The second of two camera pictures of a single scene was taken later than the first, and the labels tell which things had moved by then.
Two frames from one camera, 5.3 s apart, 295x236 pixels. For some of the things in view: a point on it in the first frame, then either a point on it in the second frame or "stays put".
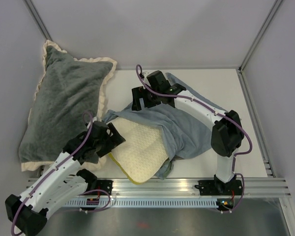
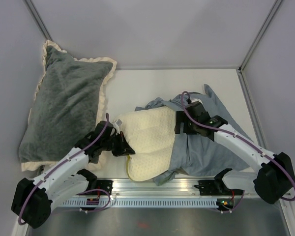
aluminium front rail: x=162 y=187 stays put
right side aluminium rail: x=268 y=165 stays put
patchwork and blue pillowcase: x=184 y=133 to x=195 y=154
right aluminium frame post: x=260 y=35 stays put
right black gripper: x=139 y=92 to x=181 y=117
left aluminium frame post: x=40 y=22 stays put
